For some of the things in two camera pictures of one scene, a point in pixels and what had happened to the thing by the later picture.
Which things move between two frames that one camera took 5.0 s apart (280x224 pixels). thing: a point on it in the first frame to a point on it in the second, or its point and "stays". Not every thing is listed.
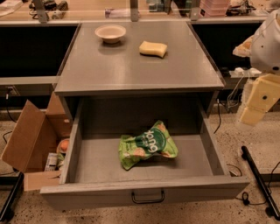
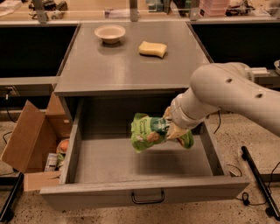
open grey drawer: (93, 175) stays
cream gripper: (267, 49) to (178, 114)
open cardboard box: (35, 136) stays
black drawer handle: (148, 201) stays
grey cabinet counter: (94, 66) stays
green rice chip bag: (154, 142) to (147, 131)
